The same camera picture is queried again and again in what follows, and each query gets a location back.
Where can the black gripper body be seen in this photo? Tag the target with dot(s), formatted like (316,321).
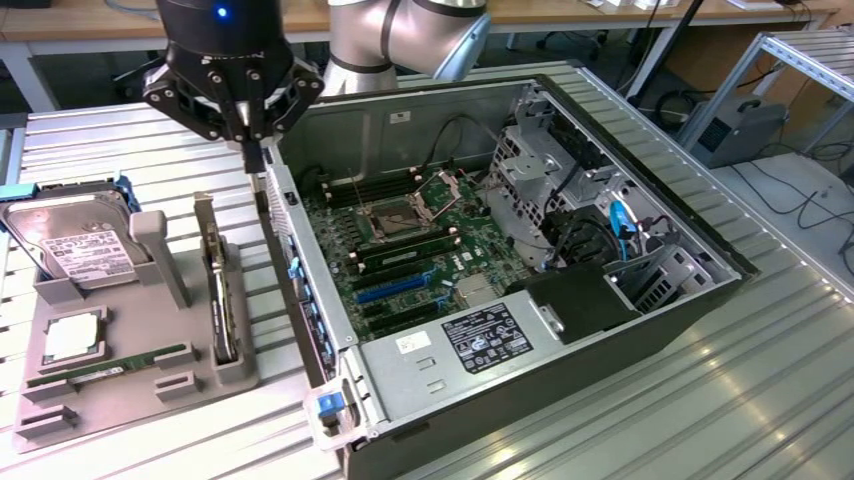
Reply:
(227,50)

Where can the graphics card with metal bracket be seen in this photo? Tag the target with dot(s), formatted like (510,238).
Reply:
(216,280)

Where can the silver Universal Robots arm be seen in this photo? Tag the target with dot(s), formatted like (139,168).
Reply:
(374,30)

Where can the blue plastic disk caddy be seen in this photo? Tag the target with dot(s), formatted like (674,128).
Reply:
(127,192)

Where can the CPU socket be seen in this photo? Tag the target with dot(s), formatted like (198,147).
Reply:
(394,220)

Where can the metal socket cover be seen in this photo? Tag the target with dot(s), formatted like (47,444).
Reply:
(441,192)

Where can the silver hard disk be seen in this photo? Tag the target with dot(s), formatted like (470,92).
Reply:
(74,235)

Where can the green RAM stick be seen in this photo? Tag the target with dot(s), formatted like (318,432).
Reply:
(407,256)
(100,371)

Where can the metal disk bay cage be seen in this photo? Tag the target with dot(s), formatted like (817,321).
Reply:
(527,170)

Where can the long black expansion slot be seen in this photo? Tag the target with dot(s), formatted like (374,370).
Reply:
(406,325)
(401,313)
(390,278)

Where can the green motherboard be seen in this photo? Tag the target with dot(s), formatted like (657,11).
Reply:
(467,250)

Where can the long blue expansion slot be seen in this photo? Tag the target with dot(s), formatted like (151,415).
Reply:
(394,291)

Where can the black office chair base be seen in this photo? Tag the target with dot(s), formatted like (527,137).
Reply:
(551,39)

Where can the short black expansion slot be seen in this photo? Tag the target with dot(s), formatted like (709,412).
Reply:
(375,311)

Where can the grey parts rack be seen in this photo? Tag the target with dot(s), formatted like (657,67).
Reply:
(134,320)

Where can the small silver chipset heatsink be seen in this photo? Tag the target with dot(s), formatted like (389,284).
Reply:
(475,290)

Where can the silver CPU chip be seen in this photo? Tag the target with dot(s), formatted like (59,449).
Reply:
(70,340)

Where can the grey power supply unit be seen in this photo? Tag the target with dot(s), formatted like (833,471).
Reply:
(414,370)

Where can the black plastic air shroud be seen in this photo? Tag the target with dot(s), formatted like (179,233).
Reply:
(574,300)

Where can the blue case latch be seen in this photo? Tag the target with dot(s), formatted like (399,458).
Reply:
(328,405)

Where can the perforated metal disk bay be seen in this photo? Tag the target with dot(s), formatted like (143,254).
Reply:
(667,285)

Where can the grey equipment box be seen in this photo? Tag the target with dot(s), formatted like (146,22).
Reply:
(747,130)

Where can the open black PC case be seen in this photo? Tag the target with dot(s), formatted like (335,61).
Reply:
(601,370)

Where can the aluminium frame shelf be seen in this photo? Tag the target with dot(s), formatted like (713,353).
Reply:
(808,57)

